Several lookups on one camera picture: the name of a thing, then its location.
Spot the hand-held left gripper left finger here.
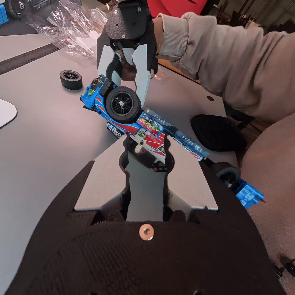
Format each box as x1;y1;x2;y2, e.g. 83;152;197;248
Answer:
74;134;131;211

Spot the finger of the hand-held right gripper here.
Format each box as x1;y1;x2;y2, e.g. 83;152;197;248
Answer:
97;44;123;87
131;44;154;109

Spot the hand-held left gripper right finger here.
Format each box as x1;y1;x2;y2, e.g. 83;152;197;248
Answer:
162;134;219;210

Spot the black toy car wheel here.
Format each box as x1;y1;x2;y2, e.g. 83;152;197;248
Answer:
215;161;240;188
106;86;142;124
59;70;83;91

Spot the brick-built toy race car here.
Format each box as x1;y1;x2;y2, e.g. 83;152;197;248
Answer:
80;76;265;209

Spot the person's right forearm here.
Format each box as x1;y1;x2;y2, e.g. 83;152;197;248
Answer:
156;12;295;118

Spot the grey desk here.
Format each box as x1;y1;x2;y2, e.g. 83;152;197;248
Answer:
0;33;241;288

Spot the person's right hand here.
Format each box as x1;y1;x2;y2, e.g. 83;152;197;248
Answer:
116;17;165;81

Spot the small clear plastic bag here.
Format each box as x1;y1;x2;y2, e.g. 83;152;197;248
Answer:
151;65;173;81

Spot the black chair armrest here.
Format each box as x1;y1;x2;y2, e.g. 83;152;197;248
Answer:
190;114;249;152

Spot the black office chair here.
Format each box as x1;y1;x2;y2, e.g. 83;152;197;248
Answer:
222;99;257;130

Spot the black toy packaging box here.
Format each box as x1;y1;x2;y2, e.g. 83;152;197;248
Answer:
0;0;57;26

